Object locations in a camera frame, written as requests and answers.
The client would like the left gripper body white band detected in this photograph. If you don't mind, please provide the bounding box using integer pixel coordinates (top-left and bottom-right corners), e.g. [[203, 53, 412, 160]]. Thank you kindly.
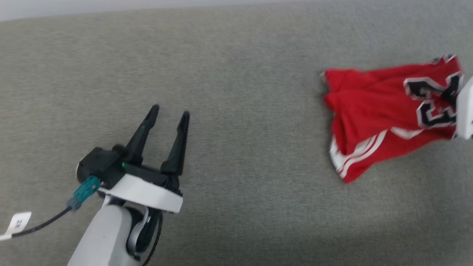
[[98, 162, 184, 214]]

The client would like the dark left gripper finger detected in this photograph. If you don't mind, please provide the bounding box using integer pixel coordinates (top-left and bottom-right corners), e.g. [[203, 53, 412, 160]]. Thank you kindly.
[[123, 104, 160, 166], [160, 110, 191, 177]]

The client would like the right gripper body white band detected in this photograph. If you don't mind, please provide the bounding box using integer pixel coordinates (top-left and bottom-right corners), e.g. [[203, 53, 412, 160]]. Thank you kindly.
[[455, 75, 473, 140]]

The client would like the red Bulls basketball jersey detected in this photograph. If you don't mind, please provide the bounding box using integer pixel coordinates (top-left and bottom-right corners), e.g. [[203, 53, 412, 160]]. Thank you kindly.
[[320, 54, 466, 184]]

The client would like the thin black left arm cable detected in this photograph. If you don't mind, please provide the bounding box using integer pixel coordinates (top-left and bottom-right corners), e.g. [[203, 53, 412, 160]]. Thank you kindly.
[[142, 212, 163, 266]]

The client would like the black cable with teal plug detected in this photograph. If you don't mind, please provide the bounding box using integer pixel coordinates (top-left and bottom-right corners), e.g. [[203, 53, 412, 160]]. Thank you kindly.
[[0, 175, 102, 241]]

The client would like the white cable label tag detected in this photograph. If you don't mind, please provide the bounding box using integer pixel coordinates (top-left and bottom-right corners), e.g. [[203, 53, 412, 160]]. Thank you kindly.
[[0, 211, 33, 241]]

